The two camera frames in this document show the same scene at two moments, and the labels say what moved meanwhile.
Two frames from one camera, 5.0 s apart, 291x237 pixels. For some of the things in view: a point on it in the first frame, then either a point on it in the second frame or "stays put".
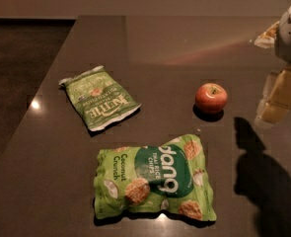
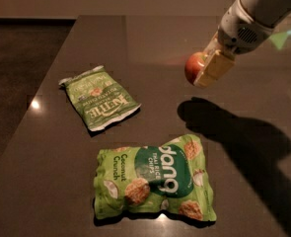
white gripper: (290, 37) -> (240, 32)
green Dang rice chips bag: (170, 178) stays put
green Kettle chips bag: (99, 99) stays put
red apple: (211, 98) -> (193, 65)
